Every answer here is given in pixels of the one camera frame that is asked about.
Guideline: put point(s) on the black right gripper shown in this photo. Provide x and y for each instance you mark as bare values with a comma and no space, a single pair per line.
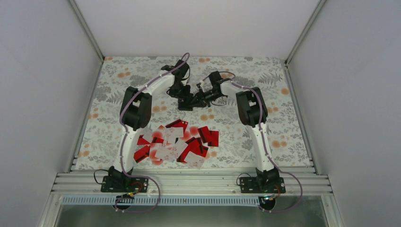
201,101

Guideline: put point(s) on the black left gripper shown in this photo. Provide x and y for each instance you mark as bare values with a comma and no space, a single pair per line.
185,94

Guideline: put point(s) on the black card holder wallet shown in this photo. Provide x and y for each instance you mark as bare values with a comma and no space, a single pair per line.
186,104

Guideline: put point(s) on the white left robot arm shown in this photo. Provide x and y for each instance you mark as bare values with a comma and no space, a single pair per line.
135,114

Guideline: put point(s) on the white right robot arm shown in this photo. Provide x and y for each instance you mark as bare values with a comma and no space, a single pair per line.
253,114

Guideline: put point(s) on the red card centre right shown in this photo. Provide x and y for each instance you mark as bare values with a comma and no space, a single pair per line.
205,134

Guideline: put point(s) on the red card far right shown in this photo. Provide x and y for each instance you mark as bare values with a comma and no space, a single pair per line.
214,139

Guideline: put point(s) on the white floral card centre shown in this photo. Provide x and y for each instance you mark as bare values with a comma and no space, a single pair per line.
173,133

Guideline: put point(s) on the red card lower right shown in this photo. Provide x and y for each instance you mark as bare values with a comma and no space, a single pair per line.
194,145

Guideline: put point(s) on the floral patterned table mat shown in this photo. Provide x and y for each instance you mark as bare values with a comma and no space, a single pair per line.
103,133

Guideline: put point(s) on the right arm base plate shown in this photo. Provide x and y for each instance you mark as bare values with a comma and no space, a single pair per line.
250,185

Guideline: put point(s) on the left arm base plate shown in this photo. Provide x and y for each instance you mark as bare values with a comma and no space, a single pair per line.
124,185

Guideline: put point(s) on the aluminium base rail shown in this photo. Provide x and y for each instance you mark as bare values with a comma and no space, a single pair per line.
192,181

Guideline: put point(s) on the slotted cable duct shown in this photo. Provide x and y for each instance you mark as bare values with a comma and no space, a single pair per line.
144,200

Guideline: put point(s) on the aluminium frame post right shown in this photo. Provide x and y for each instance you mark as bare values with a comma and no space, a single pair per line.
305,30

